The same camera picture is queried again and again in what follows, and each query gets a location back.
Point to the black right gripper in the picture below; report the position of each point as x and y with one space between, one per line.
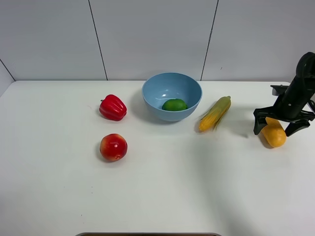
288 107

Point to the yellow mango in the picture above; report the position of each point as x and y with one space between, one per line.
274 133

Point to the green lime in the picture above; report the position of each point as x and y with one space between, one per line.
174 105

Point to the red pomegranate fruit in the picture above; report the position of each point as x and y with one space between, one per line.
113 147

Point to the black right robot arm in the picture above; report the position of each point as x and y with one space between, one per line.
306 68

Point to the blue plastic bowl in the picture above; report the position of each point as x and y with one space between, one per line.
166 87

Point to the yellow corn cob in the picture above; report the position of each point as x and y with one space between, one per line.
215 114

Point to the red bell pepper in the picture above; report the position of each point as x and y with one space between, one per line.
112 108

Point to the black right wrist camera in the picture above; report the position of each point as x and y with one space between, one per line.
278 89

